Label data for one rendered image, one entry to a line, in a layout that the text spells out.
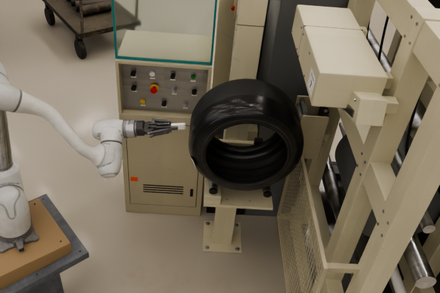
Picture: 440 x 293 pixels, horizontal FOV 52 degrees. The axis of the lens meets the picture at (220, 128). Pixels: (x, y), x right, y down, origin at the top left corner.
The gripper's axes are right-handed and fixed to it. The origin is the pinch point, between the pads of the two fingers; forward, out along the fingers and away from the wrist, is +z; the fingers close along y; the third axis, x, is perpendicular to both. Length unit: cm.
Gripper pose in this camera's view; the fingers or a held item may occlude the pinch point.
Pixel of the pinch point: (178, 126)
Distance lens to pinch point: 219.0
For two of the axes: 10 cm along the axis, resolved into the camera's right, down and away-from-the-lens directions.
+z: 10.0, -0.5, -0.4
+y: 0.0, -6.1, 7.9
